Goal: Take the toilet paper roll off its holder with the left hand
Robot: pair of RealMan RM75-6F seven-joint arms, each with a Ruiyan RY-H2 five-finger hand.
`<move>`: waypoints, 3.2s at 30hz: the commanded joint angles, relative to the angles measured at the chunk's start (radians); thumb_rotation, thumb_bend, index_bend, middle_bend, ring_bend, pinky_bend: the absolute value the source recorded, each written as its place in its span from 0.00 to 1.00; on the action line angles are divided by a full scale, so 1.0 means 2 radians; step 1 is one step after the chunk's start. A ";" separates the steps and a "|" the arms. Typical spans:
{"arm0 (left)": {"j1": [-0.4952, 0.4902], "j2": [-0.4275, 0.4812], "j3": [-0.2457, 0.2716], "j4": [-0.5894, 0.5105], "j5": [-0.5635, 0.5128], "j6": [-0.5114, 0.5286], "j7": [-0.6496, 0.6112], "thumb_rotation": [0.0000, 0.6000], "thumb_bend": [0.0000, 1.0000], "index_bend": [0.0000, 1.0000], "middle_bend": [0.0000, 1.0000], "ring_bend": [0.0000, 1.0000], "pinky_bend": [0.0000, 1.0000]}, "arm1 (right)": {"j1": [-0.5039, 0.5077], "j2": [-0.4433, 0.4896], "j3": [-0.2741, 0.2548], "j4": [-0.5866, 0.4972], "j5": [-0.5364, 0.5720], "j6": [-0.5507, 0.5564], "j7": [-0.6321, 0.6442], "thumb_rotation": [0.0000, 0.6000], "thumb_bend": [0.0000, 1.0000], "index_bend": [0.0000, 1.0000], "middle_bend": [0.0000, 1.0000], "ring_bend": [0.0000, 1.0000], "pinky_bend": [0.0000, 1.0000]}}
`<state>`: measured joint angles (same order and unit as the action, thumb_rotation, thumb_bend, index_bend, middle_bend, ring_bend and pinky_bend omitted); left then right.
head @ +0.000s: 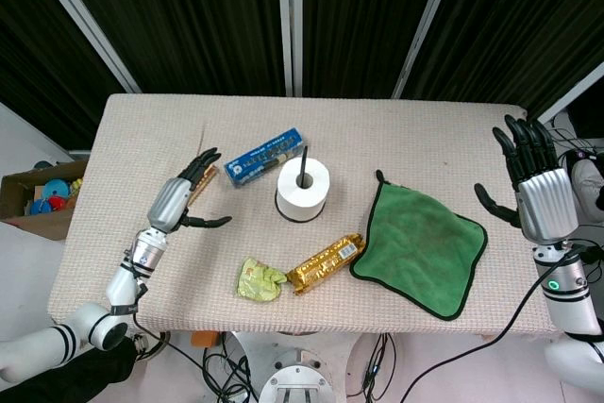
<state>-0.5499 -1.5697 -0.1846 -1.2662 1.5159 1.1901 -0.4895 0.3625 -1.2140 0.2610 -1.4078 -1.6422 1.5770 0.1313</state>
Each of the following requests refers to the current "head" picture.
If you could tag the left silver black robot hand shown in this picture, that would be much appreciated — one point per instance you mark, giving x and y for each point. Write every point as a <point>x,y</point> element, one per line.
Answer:
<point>167,202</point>

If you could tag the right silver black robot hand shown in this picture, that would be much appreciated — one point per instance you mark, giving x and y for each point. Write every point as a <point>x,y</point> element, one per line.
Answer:
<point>542,195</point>

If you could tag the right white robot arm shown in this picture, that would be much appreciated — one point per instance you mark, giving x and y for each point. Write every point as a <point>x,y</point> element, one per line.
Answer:
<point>568,299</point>

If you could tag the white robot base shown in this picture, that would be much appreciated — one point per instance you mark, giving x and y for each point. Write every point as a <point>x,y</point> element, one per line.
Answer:
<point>295,374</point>

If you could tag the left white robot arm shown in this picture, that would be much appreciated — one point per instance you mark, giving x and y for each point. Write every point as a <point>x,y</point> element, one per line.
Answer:
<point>113,299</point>

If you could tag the white tissue roll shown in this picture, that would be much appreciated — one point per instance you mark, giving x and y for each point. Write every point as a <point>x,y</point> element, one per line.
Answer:
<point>303,191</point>

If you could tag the brown wafer snack pack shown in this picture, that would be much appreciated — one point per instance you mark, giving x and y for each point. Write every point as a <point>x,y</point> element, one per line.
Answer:
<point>204,182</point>

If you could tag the white sneaker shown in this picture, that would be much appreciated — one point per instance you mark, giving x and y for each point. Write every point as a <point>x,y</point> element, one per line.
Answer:
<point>587,183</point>

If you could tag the blue rectangular box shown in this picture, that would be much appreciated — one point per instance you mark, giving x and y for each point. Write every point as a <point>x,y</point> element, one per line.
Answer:
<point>264,157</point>

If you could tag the colourful toys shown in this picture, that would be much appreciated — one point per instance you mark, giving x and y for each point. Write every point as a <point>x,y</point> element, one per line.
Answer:
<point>54,195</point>

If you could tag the light green snack bag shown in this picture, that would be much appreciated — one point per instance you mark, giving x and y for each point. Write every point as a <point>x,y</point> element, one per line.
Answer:
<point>258,280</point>

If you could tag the cardboard box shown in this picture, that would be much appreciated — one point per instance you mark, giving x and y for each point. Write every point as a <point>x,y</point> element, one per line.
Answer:
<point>35,205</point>

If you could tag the beige table cover cloth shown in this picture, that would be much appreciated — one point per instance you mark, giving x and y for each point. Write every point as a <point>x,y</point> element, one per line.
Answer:
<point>302,214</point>

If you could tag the green microfiber cloth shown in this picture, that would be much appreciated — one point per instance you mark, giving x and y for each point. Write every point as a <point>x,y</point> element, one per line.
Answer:
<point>420,252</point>

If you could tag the gold foil snack package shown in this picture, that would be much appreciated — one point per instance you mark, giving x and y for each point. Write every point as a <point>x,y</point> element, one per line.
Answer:
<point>325,263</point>

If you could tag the white partition frame post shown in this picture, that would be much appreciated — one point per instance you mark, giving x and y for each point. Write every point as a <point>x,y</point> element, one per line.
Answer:
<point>290,21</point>
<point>85,21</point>
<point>427,21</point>

